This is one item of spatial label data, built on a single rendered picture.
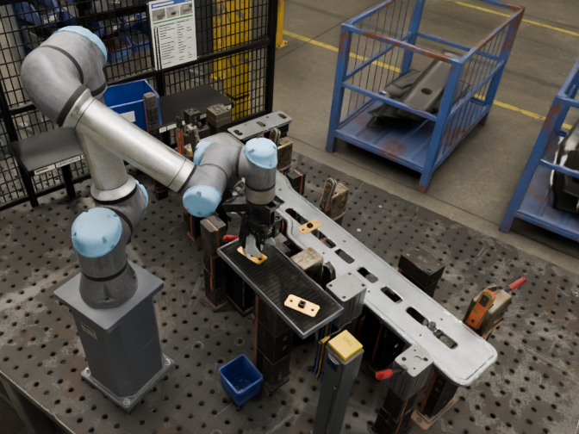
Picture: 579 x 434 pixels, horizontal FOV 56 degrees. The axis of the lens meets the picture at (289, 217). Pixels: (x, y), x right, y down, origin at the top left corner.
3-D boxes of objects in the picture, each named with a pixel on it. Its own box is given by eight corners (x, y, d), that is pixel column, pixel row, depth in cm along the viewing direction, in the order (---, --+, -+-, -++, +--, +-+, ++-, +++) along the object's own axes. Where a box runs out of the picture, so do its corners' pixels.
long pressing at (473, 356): (507, 350, 153) (509, 347, 152) (459, 394, 141) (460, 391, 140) (226, 131, 229) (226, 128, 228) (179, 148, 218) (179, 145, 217)
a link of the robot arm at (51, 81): (5, 58, 100) (227, 201, 114) (35, 35, 108) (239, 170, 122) (-10, 102, 107) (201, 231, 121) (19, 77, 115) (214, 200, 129)
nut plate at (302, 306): (320, 306, 138) (320, 304, 137) (314, 317, 136) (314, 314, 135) (289, 294, 141) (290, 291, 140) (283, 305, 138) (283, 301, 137)
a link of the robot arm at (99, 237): (71, 274, 136) (59, 234, 127) (93, 238, 146) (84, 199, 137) (116, 282, 135) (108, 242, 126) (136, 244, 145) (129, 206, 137)
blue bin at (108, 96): (163, 125, 222) (159, 96, 214) (88, 144, 209) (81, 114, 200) (147, 107, 232) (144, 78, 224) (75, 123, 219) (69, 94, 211)
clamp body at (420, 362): (413, 430, 164) (443, 361, 140) (388, 453, 158) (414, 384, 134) (389, 407, 169) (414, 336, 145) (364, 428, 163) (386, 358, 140)
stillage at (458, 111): (398, 91, 477) (422, -21, 415) (486, 123, 444) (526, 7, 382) (325, 150, 400) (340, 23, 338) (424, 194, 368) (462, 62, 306)
